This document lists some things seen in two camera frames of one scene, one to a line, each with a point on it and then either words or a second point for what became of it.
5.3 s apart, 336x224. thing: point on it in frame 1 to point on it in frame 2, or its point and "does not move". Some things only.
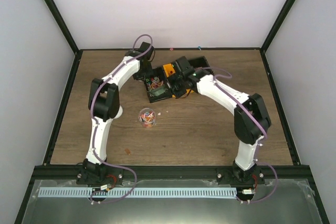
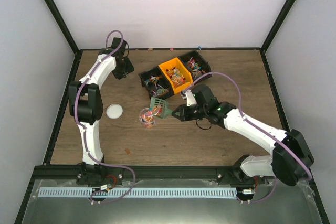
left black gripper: [148, 72] to [129, 69]
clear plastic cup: [147, 116] does not move
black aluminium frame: [46, 171] does not move
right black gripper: [170, 81] to [184, 117]
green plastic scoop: [157, 92] to [159, 107]
